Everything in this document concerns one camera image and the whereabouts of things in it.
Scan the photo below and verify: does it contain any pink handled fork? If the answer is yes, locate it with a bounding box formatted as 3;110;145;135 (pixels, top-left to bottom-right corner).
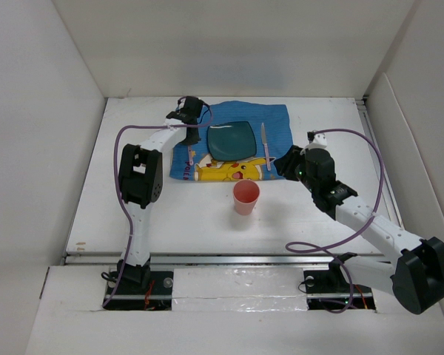
187;146;193;166

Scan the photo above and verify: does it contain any teal plate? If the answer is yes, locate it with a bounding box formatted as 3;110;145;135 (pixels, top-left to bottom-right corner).
206;121;257;161

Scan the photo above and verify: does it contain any blue Pikachu cloth placemat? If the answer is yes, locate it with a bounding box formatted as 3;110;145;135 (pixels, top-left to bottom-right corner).
169;101;293;182

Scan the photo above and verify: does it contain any pink handled knife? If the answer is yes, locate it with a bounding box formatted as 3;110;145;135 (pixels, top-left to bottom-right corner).
260;123;272;172

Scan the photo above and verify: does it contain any pink plastic cup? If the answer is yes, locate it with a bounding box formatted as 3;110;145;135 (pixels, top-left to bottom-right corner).
232;180;260;216

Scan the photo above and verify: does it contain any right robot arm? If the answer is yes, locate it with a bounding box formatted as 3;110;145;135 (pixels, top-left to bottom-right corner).
274;146;444;314

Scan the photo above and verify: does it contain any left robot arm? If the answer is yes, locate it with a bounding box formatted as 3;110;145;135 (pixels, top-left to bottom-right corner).
113;96;209;294

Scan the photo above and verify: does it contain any white foam block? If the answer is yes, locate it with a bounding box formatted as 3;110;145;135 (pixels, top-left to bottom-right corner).
172;267;308;313

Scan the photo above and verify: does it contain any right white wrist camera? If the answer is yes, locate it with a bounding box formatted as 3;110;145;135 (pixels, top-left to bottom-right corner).
300;131;327;155

